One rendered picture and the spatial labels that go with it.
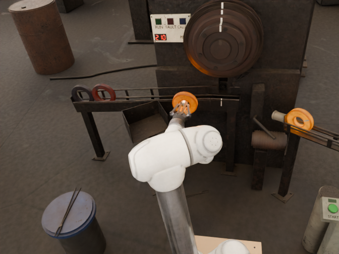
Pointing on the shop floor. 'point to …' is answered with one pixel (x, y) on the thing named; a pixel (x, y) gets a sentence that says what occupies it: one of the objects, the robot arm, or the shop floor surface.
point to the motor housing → (265, 141)
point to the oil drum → (43, 35)
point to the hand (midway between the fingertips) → (184, 101)
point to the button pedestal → (328, 248)
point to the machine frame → (162, 71)
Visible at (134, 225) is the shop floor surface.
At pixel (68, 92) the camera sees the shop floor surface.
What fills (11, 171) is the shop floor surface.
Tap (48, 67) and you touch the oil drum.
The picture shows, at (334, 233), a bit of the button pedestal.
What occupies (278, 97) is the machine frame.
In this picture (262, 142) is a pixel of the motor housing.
